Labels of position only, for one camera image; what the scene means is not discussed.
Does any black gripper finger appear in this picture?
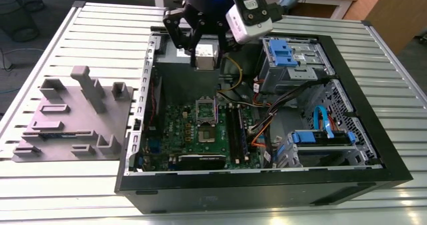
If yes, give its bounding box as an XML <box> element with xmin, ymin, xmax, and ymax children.
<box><xmin>162</xmin><ymin>7</ymin><xmax>203</xmax><ymax>67</ymax></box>
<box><xmin>212</xmin><ymin>21</ymin><xmax>246</xmax><ymax>70</ymax></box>

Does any silver CPU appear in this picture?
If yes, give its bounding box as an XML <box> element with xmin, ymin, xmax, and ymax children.
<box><xmin>195</xmin><ymin>43</ymin><xmax>220</xmax><ymax>71</ymax></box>

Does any metal socket cover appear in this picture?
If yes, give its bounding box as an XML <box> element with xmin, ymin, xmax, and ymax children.
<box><xmin>194</xmin><ymin>95</ymin><xmax>220</xmax><ymax>126</ymax></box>

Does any metal locking lever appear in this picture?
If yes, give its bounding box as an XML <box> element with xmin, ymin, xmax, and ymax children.
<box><xmin>215</xmin><ymin>94</ymin><xmax>222</xmax><ymax>126</ymax></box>

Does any CPU socket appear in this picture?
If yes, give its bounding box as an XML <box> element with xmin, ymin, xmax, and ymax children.
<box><xmin>196</xmin><ymin>125</ymin><xmax>219</xmax><ymax>145</ymax></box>

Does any blue drive carrier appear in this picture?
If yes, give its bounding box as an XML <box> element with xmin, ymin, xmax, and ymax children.
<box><xmin>269</xmin><ymin>39</ymin><xmax>299</xmax><ymax>68</ymax></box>

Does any grey power supply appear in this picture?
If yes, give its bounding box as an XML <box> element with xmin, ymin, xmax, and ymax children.
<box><xmin>154</xmin><ymin>38</ymin><xmax>223</xmax><ymax>106</ymax></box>

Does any metal drive cage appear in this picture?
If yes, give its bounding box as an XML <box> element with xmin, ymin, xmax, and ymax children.
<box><xmin>259</xmin><ymin>36</ymin><xmax>337</xmax><ymax>94</ymax></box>

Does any black RAM slot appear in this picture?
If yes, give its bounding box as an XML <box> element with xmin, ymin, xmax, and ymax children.
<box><xmin>227</xmin><ymin>103</ymin><xmax>239</xmax><ymax>162</ymax></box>

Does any black RAM stick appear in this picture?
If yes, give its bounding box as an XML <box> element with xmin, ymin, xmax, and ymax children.
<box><xmin>235</xmin><ymin>104</ymin><xmax>250</xmax><ymax>160</ymax></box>

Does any green motherboard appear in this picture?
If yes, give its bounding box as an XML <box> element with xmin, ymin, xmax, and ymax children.
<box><xmin>139</xmin><ymin>102</ymin><xmax>269</xmax><ymax>172</ymax></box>

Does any blue disk carrier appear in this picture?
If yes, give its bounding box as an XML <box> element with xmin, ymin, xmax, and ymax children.
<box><xmin>291</xmin><ymin>131</ymin><xmax>357</xmax><ymax>146</ymax></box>

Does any black mesh bin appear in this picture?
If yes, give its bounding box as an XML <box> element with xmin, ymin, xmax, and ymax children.
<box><xmin>0</xmin><ymin>0</ymin><xmax>40</xmax><ymax>43</ymax></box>

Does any black graphics card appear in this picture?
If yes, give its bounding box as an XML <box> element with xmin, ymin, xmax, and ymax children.
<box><xmin>168</xmin><ymin>153</ymin><xmax>228</xmax><ymax>171</ymax></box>

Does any grey plastic parts rack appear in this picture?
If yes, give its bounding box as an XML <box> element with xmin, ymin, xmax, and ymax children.
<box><xmin>11</xmin><ymin>65</ymin><xmax>140</xmax><ymax>163</ymax></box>

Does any metal disk bay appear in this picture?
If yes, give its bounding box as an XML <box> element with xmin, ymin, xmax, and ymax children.
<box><xmin>286</xmin><ymin>129</ymin><xmax>366</xmax><ymax>169</ymax></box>

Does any brown wooden cabinet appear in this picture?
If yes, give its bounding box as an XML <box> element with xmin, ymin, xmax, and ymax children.
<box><xmin>343</xmin><ymin>0</ymin><xmax>427</xmax><ymax>56</ymax></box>

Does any RAM stick with blue label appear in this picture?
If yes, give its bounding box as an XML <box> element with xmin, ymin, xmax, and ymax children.
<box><xmin>39</xmin><ymin>132</ymin><xmax>79</xmax><ymax>140</ymax></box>

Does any black PC case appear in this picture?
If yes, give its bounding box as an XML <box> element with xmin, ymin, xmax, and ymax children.
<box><xmin>114</xmin><ymin>26</ymin><xmax>415</xmax><ymax>215</ymax></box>

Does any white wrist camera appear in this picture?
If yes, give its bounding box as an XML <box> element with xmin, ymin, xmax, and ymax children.
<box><xmin>224</xmin><ymin>0</ymin><xmax>274</xmax><ymax>45</ymax></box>

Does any yellow wire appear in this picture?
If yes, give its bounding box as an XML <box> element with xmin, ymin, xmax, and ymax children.
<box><xmin>216</xmin><ymin>56</ymin><xmax>244</xmax><ymax>94</ymax></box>

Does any black camera cable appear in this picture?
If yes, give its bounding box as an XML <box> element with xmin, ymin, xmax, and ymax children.
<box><xmin>269</xmin><ymin>1</ymin><xmax>289</xmax><ymax>23</ymax></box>

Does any black wire bundle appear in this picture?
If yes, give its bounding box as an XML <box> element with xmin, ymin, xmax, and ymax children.
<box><xmin>248</xmin><ymin>78</ymin><xmax>333</xmax><ymax>136</ymax></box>

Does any blue data wire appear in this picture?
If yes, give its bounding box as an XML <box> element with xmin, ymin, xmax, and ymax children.
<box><xmin>313</xmin><ymin>105</ymin><xmax>335</xmax><ymax>139</ymax></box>

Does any orange wire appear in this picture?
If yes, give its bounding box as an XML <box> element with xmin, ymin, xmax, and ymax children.
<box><xmin>250</xmin><ymin>126</ymin><xmax>269</xmax><ymax>149</ymax></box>

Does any pale blue plastic bracket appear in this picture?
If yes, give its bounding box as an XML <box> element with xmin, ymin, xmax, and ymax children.
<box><xmin>271</xmin><ymin>138</ymin><xmax>291</xmax><ymax>170</ymax></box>

